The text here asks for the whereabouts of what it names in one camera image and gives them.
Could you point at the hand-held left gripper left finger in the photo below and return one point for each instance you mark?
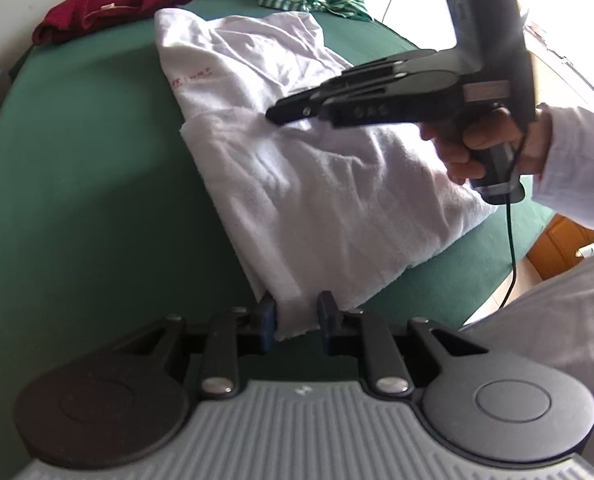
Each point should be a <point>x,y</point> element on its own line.
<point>268,325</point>

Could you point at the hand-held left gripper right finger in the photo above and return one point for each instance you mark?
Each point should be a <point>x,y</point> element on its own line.
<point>327,322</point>

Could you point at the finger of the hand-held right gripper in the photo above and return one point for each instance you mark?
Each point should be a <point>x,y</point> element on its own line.
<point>297,107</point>
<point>387,65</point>

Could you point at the white shirt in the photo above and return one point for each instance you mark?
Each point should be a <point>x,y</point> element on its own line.
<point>317,200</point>

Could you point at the person's right hand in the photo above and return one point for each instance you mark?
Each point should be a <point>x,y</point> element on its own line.
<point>452,152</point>

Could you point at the wooden cabinet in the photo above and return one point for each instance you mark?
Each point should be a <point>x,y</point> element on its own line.
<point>562,245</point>

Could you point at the red knitted sweater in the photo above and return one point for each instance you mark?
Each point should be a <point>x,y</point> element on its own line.
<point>112,5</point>

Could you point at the person's white-clothed torso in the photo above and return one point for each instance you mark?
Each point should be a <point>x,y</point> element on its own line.
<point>552,335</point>

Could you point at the dark bed frame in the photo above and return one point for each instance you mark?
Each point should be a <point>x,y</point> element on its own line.
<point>2,95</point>

